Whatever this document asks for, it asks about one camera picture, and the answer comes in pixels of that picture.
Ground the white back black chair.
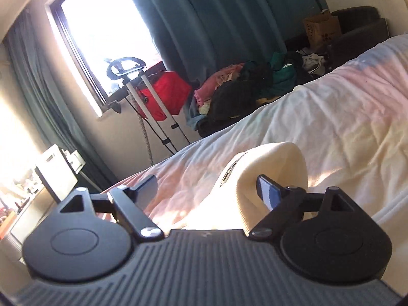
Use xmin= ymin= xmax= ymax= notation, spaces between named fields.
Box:
xmin=34 ymin=143 xmax=103 ymax=203

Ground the cream zip-up jacket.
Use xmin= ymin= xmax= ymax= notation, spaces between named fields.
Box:
xmin=176 ymin=142 xmax=308 ymax=234

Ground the teal curtain right of window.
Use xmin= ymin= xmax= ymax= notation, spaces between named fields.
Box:
xmin=133 ymin=0 xmax=327 ymax=86

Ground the pile of assorted clothes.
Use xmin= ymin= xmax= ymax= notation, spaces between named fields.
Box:
xmin=192 ymin=50 xmax=326 ymax=138

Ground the brown paper bag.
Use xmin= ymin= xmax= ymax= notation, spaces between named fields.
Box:
xmin=303 ymin=10 xmax=342 ymax=49

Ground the red bag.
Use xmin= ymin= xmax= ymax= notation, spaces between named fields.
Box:
xmin=134 ymin=61 xmax=192 ymax=122

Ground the teal curtain of window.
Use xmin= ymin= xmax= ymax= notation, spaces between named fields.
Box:
xmin=133 ymin=0 xmax=327 ymax=86
xmin=4 ymin=11 xmax=118 ymax=190

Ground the teal curtain left of window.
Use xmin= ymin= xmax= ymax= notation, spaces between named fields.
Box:
xmin=4 ymin=11 xmax=118 ymax=190

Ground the dark framed window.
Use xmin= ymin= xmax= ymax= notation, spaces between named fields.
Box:
xmin=50 ymin=0 xmax=164 ymax=111

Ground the white dressing table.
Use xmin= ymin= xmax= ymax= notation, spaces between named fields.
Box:
xmin=1 ymin=189 xmax=56 ymax=262

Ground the pastel pink bed sheet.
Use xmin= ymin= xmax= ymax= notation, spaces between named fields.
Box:
xmin=101 ymin=33 xmax=408 ymax=291

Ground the orange tray with cosmetics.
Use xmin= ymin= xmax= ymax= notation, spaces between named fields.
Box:
xmin=0 ymin=200 xmax=17 ymax=240

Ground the black armchair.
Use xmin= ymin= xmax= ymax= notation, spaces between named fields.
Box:
xmin=286 ymin=5 xmax=390 ymax=71

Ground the white garment steamer stand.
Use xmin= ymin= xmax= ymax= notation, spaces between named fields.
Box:
xmin=105 ymin=57 xmax=190 ymax=155

